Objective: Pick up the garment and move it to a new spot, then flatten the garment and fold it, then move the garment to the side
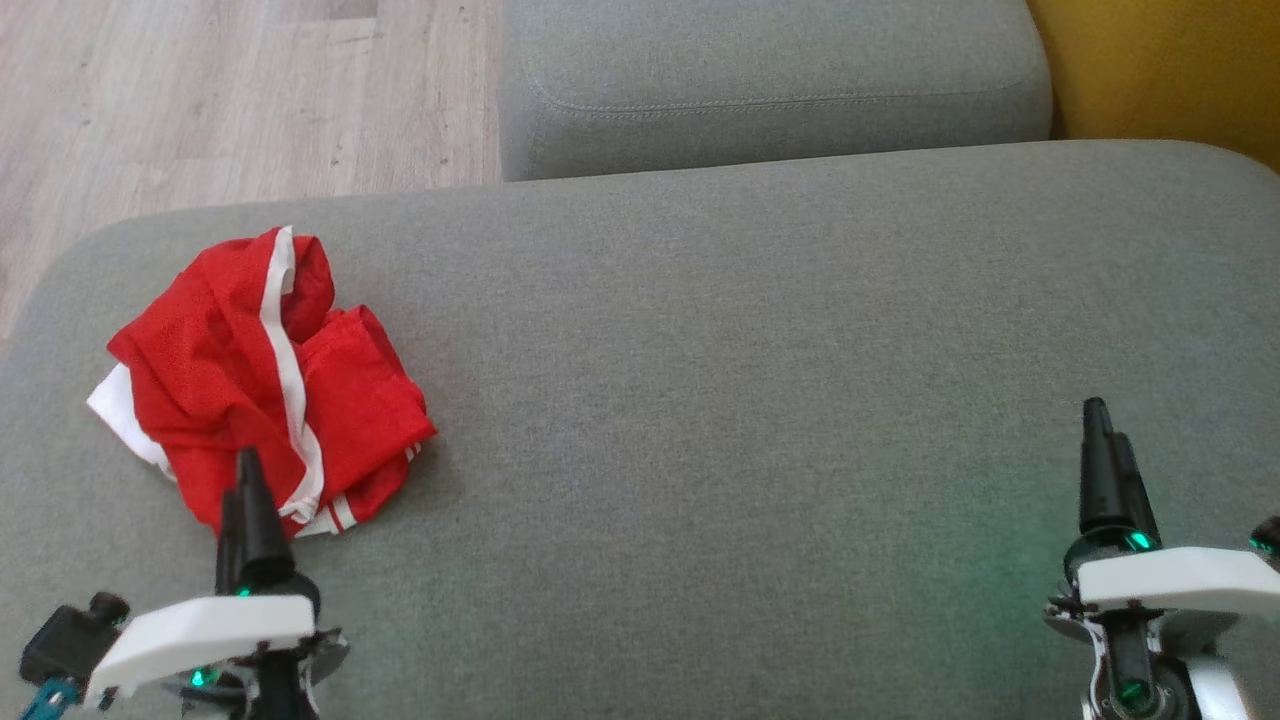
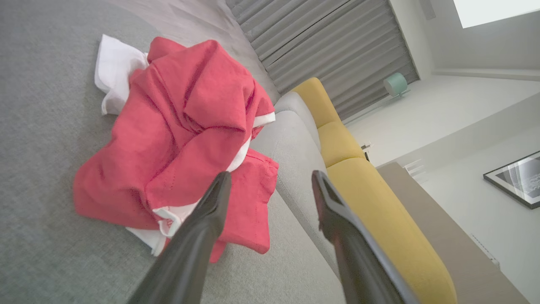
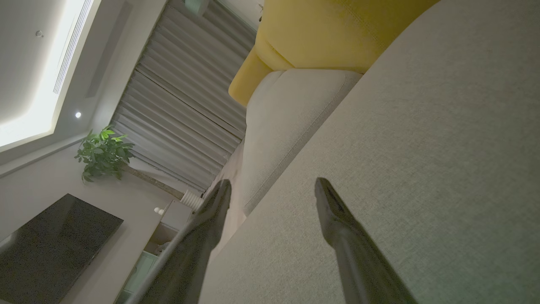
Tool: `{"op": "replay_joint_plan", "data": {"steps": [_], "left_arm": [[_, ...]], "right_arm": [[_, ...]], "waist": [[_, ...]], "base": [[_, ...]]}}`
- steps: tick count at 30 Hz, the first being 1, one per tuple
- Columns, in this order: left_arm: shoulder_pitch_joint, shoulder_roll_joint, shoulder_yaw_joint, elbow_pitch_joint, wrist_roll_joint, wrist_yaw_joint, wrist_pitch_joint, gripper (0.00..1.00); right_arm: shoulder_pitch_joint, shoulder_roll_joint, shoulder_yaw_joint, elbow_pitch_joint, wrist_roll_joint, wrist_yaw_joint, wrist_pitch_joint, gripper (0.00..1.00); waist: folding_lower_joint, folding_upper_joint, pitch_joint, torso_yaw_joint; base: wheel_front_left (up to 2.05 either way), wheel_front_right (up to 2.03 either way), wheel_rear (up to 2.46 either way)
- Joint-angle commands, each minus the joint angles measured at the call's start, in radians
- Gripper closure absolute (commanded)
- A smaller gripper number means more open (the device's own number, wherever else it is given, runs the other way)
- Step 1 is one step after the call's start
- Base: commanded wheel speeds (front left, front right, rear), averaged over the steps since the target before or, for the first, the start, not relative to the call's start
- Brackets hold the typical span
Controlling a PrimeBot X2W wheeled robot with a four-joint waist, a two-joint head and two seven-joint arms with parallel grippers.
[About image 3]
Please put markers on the black flat television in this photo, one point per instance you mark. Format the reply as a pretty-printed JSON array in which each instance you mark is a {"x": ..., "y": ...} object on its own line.
[{"x": 50, "y": 249}]

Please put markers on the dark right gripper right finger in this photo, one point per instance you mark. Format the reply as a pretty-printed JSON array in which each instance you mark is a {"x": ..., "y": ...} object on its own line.
[{"x": 358, "y": 257}]

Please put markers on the grey pleated curtain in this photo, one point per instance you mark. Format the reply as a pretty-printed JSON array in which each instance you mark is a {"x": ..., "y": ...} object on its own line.
[{"x": 181, "y": 105}]

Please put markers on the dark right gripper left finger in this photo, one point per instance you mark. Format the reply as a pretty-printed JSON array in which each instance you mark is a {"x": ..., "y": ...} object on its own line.
[{"x": 190, "y": 261}]

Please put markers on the green potted plant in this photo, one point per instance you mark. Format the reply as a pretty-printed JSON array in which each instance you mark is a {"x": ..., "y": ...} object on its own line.
[{"x": 103, "y": 154}]

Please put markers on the yellow sofa back cushion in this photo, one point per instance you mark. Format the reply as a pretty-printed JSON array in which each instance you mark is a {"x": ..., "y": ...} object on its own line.
[{"x": 320, "y": 33}]

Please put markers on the grey fabric sofa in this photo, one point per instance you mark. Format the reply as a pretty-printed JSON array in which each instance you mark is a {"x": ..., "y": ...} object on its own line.
[{"x": 422, "y": 147}]

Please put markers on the small white ornament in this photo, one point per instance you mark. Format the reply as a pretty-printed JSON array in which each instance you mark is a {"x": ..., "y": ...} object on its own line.
[{"x": 158, "y": 210}]

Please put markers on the white television cabinet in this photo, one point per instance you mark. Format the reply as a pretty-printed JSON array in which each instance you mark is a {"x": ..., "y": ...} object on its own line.
[{"x": 143, "y": 270}]

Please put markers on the white ceiling air vent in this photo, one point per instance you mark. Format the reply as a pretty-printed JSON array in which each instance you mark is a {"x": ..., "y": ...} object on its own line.
[{"x": 69, "y": 46}]

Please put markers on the grey rounded sofa section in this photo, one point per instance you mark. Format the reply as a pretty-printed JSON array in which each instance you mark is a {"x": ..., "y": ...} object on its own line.
[{"x": 287, "y": 126}]

